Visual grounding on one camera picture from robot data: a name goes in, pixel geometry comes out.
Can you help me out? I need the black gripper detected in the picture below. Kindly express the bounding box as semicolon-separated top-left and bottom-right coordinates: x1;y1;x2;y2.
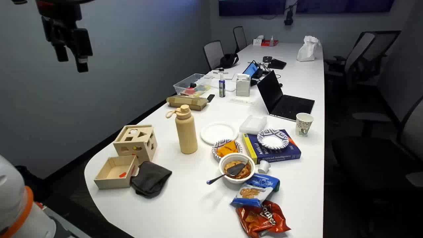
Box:
35;0;94;75

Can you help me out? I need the metal spoon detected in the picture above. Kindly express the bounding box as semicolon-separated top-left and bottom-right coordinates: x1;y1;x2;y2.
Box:
205;163;248;186

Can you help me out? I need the small bowl of orange snacks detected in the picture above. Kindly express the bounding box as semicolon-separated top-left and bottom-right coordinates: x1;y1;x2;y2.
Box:
211;139;243;162

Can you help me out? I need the white bowl with food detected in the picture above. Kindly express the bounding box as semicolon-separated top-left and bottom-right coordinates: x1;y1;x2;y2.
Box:
218;153;256;187

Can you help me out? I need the blue patterned white bowl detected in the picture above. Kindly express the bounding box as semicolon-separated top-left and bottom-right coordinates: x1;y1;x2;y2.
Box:
256;129;291;153

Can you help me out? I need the wooden shape sorter box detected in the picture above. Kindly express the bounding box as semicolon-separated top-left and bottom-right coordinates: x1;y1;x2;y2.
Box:
112;125;158;164

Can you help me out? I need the clear plastic bin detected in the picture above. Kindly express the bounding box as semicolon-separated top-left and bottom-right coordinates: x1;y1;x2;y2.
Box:
172;72;213;97

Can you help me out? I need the open wooden tray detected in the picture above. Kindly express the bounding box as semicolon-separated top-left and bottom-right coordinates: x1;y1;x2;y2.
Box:
92;154;140;191

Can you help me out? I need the beige water bottle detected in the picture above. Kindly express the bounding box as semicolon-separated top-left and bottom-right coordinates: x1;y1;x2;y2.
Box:
165;104;199;157

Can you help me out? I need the grey mesh office chair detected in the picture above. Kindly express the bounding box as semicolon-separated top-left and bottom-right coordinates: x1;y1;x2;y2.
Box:
332;94;423;191
202;40;226;71
231;26;248;53
324;30;402;90

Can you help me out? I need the dark grey cloth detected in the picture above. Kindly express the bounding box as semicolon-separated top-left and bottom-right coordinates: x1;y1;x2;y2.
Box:
129;161;173;199

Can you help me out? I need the small spray bottle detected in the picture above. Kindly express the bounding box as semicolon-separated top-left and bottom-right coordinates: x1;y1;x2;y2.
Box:
218;73;227;100

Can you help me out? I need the black bag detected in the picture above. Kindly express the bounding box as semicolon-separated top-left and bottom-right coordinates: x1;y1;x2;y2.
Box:
218;53;240;69

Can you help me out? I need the white round plate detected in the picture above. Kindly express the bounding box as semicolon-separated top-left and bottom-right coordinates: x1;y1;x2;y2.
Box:
199;122;239;147

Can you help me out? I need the white tissue box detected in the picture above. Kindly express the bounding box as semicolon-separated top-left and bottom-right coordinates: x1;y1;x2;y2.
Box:
234;73;252;98

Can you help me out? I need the tablet with blue screen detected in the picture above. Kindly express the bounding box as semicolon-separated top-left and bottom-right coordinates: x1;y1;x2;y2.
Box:
242;61;262;80

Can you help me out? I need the white square plastic container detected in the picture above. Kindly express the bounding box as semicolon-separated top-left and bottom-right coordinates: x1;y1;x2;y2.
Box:
238;114;268;135

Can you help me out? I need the black case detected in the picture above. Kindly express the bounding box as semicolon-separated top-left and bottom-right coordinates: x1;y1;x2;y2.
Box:
268;59;288;71

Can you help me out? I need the small white jar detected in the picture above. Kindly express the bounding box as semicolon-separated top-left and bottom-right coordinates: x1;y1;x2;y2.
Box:
256;159;271;175

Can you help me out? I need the open black laptop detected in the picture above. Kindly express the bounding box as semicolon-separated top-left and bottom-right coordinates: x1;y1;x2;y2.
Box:
256;71;316;122

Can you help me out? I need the blue cookie bag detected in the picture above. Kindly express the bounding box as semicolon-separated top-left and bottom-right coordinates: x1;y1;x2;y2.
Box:
230;172;281;209

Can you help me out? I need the white plastic bag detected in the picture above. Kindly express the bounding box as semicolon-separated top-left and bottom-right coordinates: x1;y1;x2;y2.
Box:
296;35;322;63

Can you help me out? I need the clear glass cup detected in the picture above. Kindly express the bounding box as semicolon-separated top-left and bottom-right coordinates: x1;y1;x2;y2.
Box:
295;112;314;137

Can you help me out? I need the orange chip bag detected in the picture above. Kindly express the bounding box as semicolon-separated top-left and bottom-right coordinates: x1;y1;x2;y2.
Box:
235;200;292;238

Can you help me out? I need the wall display screen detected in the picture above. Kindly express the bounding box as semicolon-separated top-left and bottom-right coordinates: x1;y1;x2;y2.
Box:
218;0;287;18
295;0;395;14

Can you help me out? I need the black wall webcam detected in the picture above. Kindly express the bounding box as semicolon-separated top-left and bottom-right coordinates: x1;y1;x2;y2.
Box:
283;0;299;27

